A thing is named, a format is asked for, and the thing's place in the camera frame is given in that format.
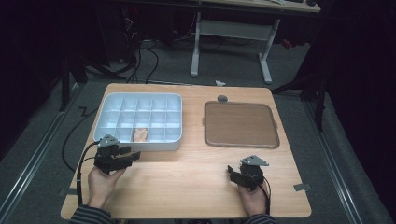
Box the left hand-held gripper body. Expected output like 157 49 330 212
92 133 126 175

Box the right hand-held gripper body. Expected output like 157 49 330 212
237 154 270 192

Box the beige sock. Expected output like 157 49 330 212
133 127 149 144

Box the white divided storage box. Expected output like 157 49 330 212
92 91 183 153

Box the person's right hand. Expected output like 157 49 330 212
237 181 271 217

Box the person's left hand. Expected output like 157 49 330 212
87 165 126 209

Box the brown wooden tray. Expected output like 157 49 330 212
203 100 280 149

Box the black metal stand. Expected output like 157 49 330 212
271 69 329 132
58 50 127 112

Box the dark equipment with red light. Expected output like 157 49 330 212
120 5 142 43

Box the white-legged wooden desk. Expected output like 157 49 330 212
189 0 321 85

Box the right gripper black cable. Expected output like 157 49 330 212
247 172 272 217

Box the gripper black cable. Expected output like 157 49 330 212
247 172 272 217
76 140 101 207

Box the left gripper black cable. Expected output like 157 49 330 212
76 140 101 207

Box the black zigzag floor cable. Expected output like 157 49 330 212
61 105 99 173

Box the metal floor rail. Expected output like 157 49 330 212
303 99 364 224
0 83 82 217

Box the black floor cable bundle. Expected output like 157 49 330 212
123 38 160 85

